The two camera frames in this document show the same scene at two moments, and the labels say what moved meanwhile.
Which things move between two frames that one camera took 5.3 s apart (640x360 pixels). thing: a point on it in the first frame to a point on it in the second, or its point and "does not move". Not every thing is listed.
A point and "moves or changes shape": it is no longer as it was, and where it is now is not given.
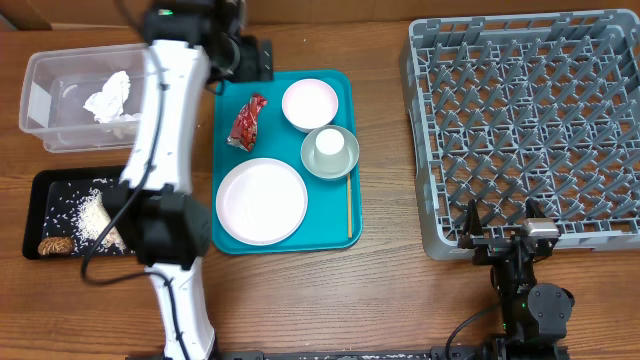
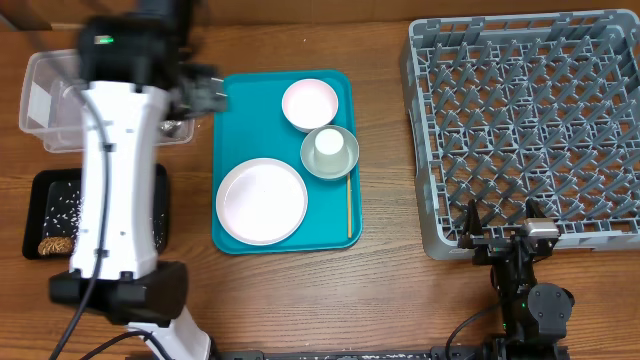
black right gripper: x=489 y=247 does not move
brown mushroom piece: x=56 y=245 does not move
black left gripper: x=254 y=68 to x=207 y=94
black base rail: x=450 y=352 does not move
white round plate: x=261 y=201 does not move
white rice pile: x=93 y=221 moves or changes shape
